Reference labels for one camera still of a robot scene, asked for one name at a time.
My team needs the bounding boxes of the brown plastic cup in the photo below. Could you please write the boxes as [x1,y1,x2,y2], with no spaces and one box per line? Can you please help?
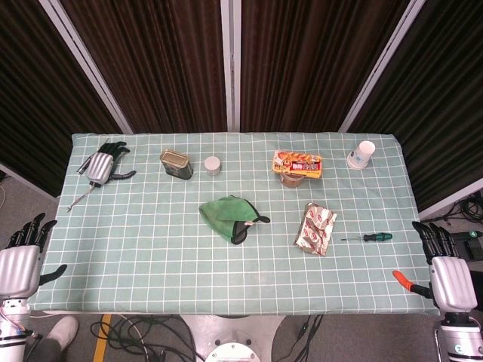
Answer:
[281,172,305,189]

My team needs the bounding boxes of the white partition post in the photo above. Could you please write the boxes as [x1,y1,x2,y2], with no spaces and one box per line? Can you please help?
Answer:
[338,0,429,133]
[37,0,134,135]
[220,0,243,133]

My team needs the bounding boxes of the green checkered tablecloth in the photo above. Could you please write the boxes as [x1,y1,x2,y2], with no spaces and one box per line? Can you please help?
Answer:
[28,131,441,316]

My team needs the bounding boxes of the white partition base rail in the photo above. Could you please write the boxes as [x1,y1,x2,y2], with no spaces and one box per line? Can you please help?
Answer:
[418,188,483,222]
[0,161,58,200]

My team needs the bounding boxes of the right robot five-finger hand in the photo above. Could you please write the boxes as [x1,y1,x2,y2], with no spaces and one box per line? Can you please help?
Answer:
[392,221,478,314]

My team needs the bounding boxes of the small white round jar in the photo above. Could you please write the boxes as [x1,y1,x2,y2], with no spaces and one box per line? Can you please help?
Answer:
[204,156,222,176]

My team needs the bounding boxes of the black foot pedal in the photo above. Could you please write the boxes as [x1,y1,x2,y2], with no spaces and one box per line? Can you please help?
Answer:
[458,241,483,261]

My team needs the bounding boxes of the black power strip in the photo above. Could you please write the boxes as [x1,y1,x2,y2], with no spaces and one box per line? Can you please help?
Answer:
[454,230,483,243]

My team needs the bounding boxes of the tangled black cables by wall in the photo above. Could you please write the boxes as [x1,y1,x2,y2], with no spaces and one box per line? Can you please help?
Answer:
[433,190,483,228]

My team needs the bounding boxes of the detached spare silver robot hand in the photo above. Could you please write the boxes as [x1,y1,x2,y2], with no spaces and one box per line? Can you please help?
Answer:
[85,141,137,188]

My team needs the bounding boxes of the green handled screwdriver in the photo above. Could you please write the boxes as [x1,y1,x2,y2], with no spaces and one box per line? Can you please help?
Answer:
[340,232,393,242]

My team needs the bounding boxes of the dark brown ribbed partition panel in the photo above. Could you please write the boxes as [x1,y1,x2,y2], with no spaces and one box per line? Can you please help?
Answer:
[240,0,411,133]
[60,0,228,133]
[349,0,483,212]
[0,0,122,197]

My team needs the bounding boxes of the grey trouser leg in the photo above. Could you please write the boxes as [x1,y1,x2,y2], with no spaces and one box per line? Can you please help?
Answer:
[22,336,62,362]

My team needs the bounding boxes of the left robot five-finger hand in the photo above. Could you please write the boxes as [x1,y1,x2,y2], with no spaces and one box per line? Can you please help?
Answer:
[0,213,68,301]

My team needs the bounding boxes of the green cloth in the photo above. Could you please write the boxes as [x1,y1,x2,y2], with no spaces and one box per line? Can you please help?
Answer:
[198,194,271,246]

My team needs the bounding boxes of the crumpled red white foil bag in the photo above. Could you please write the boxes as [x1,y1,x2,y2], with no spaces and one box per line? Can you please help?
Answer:
[294,202,338,257]

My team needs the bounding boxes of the white paper cup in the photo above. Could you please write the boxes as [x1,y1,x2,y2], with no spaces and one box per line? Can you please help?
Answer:
[346,140,377,170]

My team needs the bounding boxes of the black cable with inline switch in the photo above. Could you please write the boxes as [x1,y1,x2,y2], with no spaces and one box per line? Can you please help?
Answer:
[296,314,325,362]

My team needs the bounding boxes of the orange curry box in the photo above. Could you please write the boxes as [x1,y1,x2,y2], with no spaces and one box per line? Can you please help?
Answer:
[272,150,325,179]

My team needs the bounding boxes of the rectangular metal food tin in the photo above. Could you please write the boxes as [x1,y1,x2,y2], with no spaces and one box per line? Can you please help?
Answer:
[159,148,194,179]

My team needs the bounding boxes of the slim black silver pen tool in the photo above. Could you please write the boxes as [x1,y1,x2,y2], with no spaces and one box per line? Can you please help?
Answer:
[76,137,111,175]

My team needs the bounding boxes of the black floor cable bundle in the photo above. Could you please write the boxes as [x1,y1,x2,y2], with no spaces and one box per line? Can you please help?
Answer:
[89,314,199,362]

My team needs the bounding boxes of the white shoe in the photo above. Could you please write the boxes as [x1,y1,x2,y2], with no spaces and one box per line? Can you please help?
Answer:
[45,315,79,350]

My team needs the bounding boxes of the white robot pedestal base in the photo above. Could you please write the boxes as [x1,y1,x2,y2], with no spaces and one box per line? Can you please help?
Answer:
[179,314,286,362]

